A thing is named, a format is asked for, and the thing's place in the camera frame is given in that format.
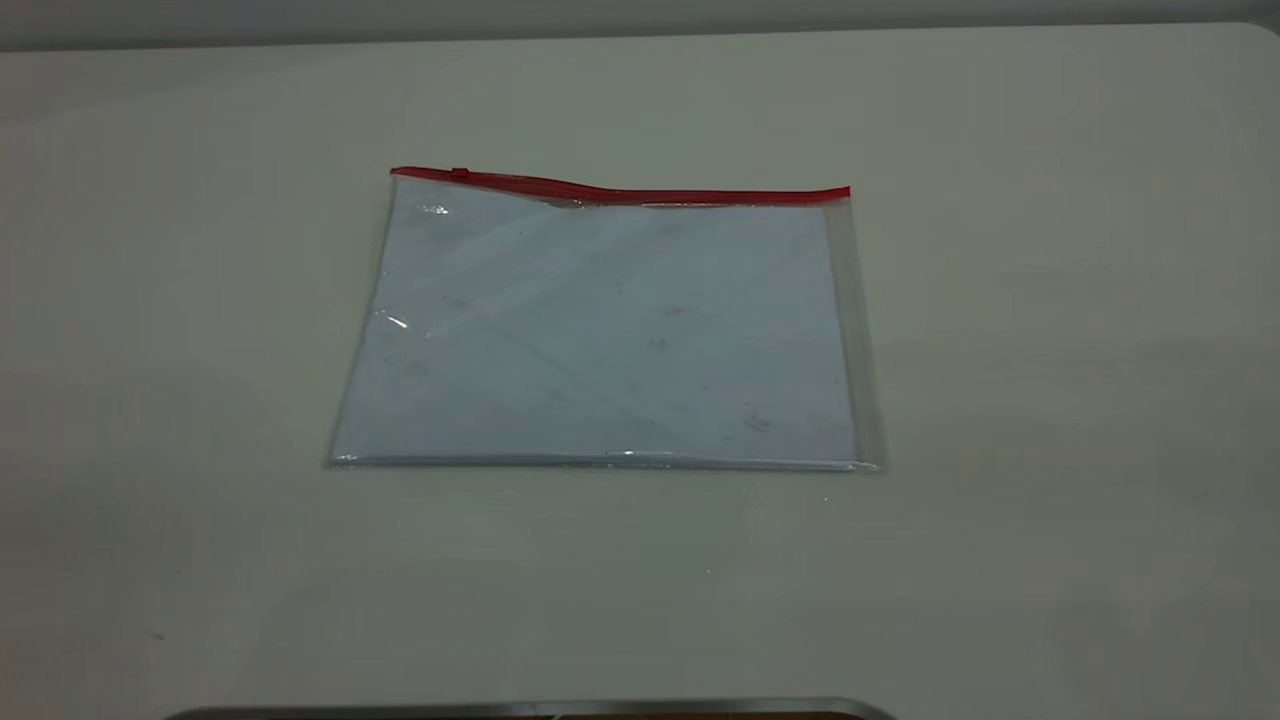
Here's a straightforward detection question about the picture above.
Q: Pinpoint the clear plastic red-zipper bag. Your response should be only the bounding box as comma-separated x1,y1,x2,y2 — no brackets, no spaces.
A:
325,166,885,473

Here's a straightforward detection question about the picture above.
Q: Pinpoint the light blue paper sheet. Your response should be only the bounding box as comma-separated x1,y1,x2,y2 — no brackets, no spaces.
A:
334,180,860,464

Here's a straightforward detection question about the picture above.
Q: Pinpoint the grey metal base frame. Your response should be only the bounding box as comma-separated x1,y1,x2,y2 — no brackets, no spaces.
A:
165,697,897,720

